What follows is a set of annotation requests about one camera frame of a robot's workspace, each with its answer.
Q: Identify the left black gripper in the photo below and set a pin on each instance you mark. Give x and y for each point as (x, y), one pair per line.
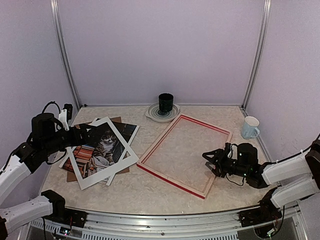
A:
(83, 137)

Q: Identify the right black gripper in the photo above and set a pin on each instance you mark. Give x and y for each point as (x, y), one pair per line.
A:
(219, 153)

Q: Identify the cat photo print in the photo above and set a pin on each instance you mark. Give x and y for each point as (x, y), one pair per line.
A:
(100, 150)

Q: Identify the white photo mat board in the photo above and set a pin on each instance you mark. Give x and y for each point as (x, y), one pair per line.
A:
(110, 153)

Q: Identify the red wooden picture frame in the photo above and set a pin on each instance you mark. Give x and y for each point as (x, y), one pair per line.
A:
(176, 156)

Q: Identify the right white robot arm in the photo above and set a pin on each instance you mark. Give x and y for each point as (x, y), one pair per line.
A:
(304, 166)

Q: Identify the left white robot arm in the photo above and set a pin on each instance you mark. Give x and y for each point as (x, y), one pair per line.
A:
(17, 168)

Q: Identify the light blue mug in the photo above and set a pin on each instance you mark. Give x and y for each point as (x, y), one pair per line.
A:
(250, 128)

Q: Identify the brown cardboard backing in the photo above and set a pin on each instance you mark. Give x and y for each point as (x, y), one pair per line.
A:
(72, 176)

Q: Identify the white striped ceramic plate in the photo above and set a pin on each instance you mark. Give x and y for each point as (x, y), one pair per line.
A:
(153, 113)

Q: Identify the dark green cup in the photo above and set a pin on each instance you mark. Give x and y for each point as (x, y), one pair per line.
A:
(165, 102)

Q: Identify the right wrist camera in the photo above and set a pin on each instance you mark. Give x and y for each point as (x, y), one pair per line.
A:
(229, 149)

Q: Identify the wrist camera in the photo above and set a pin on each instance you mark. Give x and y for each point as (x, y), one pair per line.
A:
(229, 149)
(65, 115)

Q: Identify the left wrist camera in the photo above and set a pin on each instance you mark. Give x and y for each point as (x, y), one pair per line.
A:
(65, 115)

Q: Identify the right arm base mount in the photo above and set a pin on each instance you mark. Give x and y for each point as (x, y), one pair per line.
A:
(266, 212)

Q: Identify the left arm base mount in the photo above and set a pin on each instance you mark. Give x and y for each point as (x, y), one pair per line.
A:
(70, 217)

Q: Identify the aluminium front rail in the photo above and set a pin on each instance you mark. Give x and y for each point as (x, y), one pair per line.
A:
(221, 225)

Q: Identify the left aluminium corner post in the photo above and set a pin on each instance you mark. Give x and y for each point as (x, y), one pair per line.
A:
(63, 52)

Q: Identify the aluminium corner post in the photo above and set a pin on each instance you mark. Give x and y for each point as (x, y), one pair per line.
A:
(63, 52)
(258, 53)

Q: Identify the right aluminium corner post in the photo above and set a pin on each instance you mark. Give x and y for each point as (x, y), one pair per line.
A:
(258, 53)

